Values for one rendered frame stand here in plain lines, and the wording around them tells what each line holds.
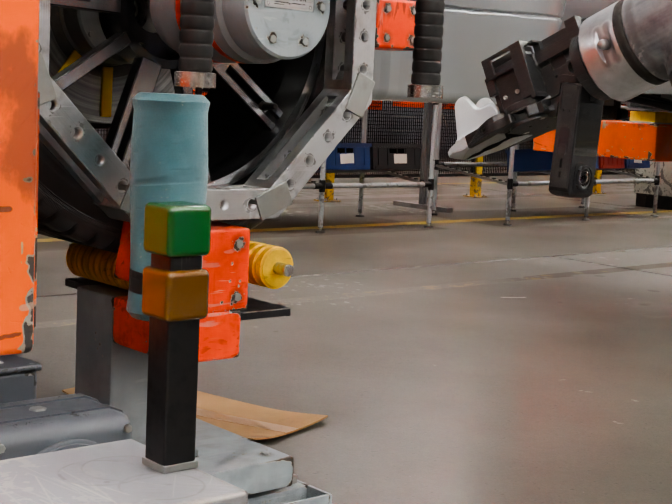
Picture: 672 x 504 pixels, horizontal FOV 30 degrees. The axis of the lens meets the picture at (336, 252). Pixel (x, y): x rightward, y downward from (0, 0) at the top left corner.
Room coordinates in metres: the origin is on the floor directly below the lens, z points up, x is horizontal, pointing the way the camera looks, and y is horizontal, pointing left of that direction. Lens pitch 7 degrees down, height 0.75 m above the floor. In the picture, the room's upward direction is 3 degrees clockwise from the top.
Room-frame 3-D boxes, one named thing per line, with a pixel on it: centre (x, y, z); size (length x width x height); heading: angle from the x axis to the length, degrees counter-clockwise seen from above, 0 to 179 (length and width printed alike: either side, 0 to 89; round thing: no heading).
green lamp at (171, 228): (0.97, 0.12, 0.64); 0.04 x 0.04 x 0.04; 41
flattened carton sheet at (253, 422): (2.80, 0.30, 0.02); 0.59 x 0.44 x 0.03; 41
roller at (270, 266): (1.77, 0.16, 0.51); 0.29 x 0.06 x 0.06; 41
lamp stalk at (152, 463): (0.97, 0.12, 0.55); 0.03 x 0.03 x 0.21; 41
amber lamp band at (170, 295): (0.97, 0.12, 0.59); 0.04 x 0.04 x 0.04; 41
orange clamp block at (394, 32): (1.83, -0.05, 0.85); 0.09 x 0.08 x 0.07; 131
